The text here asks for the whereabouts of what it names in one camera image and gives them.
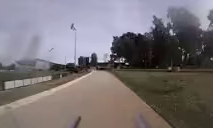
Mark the low building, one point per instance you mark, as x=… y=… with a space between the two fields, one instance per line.
x=104 y=65

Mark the tall dark buildings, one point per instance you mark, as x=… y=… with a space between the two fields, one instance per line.
x=83 y=61

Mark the floodlight pole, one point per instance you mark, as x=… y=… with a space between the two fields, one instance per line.
x=75 y=50

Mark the reddish grey asphalt path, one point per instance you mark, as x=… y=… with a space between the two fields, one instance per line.
x=94 y=100

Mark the row of dark trees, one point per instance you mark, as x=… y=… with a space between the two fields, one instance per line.
x=160 y=46

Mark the robot's own part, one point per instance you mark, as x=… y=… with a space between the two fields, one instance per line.
x=75 y=122
x=142 y=121

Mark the grey low-roofed building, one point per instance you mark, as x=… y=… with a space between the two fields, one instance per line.
x=35 y=64

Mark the grass verge strip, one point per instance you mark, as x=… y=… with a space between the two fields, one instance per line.
x=34 y=89

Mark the wide grass field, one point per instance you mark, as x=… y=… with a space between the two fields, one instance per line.
x=180 y=96

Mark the pale concrete kerb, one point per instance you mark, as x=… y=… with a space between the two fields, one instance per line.
x=27 y=99

